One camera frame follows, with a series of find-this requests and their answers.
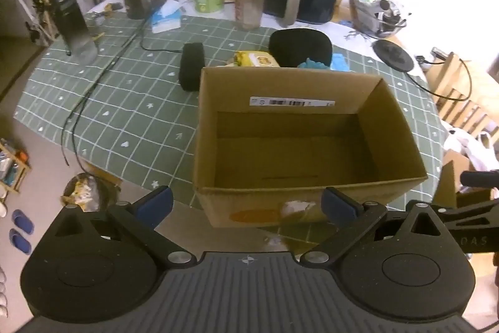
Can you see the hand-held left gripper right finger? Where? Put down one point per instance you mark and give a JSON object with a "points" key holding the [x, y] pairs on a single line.
{"points": [[339, 206]]}

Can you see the black fabric pouch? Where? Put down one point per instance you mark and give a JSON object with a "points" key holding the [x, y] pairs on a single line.
{"points": [[300, 46]]}

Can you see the yellow black tool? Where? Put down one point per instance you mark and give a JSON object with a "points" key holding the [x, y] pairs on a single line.
{"points": [[113, 7]]}

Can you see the white plastic bag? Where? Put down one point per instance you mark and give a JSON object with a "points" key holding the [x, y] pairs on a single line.
{"points": [[467, 149]]}

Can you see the blue slipper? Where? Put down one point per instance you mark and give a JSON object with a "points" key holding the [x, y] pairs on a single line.
{"points": [[20, 241], [23, 222]]}

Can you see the blue white tissue pack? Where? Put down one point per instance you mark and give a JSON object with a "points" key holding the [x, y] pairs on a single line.
{"points": [[165, 19]]}

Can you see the glass bowl with clutter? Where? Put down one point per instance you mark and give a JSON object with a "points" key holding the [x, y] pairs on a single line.
{"points": [[376, 15]]}

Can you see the wooden chair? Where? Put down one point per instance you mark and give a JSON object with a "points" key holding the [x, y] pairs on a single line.
{"points": [[452, 71]]}

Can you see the wooden shelf rack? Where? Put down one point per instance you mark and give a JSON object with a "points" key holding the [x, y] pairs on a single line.
{"points": [[11, 165]]}

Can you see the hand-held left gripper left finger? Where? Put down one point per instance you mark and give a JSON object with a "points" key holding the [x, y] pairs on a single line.
{"points": [[158, 206]]}

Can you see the black tumbler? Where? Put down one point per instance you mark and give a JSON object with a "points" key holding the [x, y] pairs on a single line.
{"points": [[70, 21]]}

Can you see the yellow wet wipes pack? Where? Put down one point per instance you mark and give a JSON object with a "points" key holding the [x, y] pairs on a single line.
{"points": [[255, 59]]}

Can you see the small brown carton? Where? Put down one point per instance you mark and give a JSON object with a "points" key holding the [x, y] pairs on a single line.
{"points": [[448, 177]]}

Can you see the black cloth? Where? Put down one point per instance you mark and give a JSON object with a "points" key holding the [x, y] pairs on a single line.
{"points": [[191, 65]]}

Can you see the green checkered tablecloth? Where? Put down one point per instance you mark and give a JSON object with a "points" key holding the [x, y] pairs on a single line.
{"points": [[128, 103]]}

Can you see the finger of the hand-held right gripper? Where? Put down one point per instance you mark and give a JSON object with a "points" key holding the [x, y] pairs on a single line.
{"points": [[481, 177], [471, 214]]}

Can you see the blue packet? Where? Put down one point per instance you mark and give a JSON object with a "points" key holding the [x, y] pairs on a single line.
{"points": [[340, 62]]}

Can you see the small blue card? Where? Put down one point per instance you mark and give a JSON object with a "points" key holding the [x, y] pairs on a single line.
{"points": [[346, 23]]}

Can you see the trash bin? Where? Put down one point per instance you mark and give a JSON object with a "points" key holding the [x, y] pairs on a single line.
{"points": [[84, 192]]}

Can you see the teal cloth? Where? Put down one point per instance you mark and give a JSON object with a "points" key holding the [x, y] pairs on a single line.
{"points": [[312, 64]]}

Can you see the large cardboard box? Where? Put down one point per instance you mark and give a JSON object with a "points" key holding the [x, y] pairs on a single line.
{"points": [[296, 145]]}

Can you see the black kettle base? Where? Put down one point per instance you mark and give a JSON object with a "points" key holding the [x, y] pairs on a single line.
{"points": [[393, 55]]}

